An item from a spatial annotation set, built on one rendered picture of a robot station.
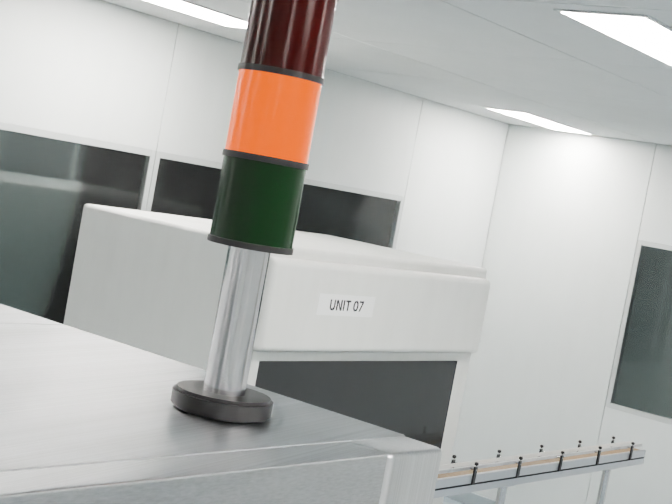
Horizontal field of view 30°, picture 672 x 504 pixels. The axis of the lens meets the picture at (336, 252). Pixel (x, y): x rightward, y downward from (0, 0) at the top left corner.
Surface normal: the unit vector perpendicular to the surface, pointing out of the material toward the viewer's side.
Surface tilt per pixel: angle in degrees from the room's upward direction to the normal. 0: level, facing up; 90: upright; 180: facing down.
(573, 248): 90
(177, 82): 90
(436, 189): 90
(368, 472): 90
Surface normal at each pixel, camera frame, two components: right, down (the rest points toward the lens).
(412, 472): 0.78, 0.18
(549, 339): -0.60, -0.07
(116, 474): 0.18, -0.98
